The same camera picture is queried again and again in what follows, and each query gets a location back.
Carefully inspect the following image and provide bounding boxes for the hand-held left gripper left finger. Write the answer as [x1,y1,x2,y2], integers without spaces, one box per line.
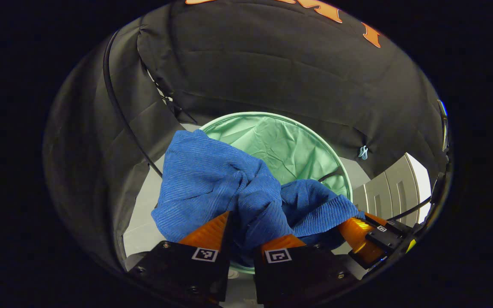
[129,211,232,307]

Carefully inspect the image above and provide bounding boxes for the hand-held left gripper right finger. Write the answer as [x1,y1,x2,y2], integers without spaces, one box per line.
[253,233,350,307]

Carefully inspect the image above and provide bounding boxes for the blue corduroy jacket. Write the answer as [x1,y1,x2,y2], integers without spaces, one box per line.
[151,129,365,268]

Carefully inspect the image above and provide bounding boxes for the green laundry hamper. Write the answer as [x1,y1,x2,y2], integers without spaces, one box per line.
[199,111,353,275]

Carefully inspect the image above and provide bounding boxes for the black backdrop cloth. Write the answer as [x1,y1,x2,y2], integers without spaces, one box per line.
[43,0,449,274]

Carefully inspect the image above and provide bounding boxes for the black cable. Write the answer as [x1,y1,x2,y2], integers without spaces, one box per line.
[103,32,164,178]
[387,196,432,221]

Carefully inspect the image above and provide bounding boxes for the grey ribbed metal frame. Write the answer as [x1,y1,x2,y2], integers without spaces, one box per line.
[351,152,432,228]

